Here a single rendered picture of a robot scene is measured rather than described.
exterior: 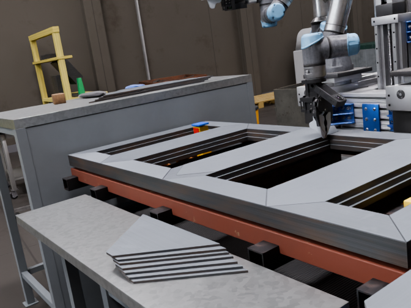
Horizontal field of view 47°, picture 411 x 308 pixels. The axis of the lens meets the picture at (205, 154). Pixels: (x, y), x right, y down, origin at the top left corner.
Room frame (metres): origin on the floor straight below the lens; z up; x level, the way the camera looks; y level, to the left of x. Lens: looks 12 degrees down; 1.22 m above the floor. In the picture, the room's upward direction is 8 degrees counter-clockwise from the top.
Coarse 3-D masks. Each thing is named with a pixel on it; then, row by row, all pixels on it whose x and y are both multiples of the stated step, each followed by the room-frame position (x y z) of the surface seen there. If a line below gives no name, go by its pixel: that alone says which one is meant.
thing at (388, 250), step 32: (192, 128) 2.28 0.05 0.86; (160, 160) 1.78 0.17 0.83; (256, 160) 1.47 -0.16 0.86; (288, 160) 1.53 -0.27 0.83; (160, 192) 1.40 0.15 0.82; (192, 192) 1.25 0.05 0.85; (352, 192) 1.04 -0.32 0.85; (384, 192) 1.09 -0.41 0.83; (288, 224) 0.96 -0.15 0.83; (320, 224) 0.89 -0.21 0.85; (384, 256) 0.77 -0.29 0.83
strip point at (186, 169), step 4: (184, 164) 1.53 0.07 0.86; (184, 168) 1.47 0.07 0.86; (188, 168) 1.47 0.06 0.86; (192, 168) 1.46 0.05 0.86; (196, 168) 1.45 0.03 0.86; (200, 168) 1.45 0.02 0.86; (180, 172) 1.43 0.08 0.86; (184, 172) 1.42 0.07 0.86; (188, 172) 1.41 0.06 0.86; (192, 172) 1.41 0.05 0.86; (196, 172) 1.40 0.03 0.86; (200, 172) 1.39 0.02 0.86; (204, 172) 1.39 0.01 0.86
